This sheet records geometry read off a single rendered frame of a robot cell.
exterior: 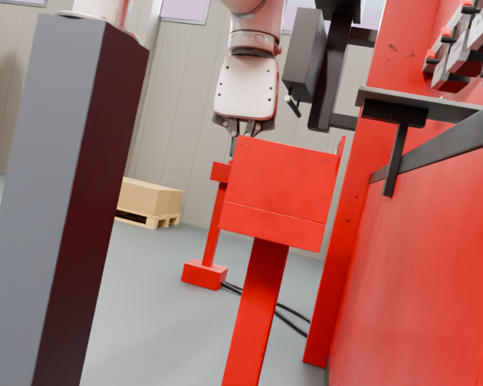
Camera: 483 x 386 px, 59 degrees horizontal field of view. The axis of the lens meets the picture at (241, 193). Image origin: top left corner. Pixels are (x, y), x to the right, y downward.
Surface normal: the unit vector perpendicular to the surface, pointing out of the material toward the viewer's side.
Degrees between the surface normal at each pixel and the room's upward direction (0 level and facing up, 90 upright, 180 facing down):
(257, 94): 92
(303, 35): 90
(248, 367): 90
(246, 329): 90
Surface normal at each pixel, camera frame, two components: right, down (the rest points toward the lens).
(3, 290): -0.30, -0.03
